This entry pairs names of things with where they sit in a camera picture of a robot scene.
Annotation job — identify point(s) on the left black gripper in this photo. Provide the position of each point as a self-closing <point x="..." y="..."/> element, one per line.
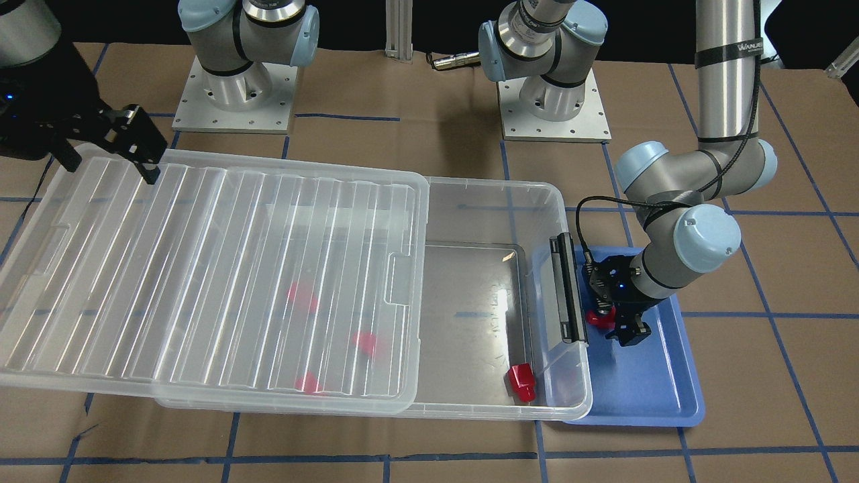
<point x="633" y="310"/>

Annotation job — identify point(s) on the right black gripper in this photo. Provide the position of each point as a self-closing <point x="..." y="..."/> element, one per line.
<point x="67" y="100"/>

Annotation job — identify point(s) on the red block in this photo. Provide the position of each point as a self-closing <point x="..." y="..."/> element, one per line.
<point x="308" y="384"/>
<point x="522" y="382"/>
<point x="368" y="344"/>
<point x="301" y="297"/>
<point x="600" y="320"/>

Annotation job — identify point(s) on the clear plastic box lid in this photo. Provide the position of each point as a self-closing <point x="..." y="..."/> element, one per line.
<point x="88" y="285"/>

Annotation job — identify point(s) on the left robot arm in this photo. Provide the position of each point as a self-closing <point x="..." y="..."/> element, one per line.
<point x="551" y="45"/>

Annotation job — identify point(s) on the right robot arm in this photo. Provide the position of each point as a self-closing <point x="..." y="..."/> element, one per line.
<point x="228" y="36"/>

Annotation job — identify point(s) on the black box latch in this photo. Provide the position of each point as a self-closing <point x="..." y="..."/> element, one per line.
<point x="572" y="326"/>

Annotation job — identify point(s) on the clear plastic storage box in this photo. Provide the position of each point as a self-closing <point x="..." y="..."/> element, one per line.
<point x="452" y="274"/>

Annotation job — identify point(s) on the blue plastic tray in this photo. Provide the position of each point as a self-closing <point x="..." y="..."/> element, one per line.
<point x="653" y="383"/>

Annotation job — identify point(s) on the red block front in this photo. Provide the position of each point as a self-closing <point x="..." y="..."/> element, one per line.
<point x="308" y="384"/>

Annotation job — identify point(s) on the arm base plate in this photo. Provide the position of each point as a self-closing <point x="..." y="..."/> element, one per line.
<point x="534" y="111"/>
<point x="259" y="100"/>

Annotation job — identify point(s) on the aluminium frame post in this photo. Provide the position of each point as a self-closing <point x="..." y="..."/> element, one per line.
<point x="398" y="27"/>

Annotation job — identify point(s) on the silver cable connector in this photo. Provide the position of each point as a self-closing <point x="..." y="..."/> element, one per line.
<point x="459" y="60"/>

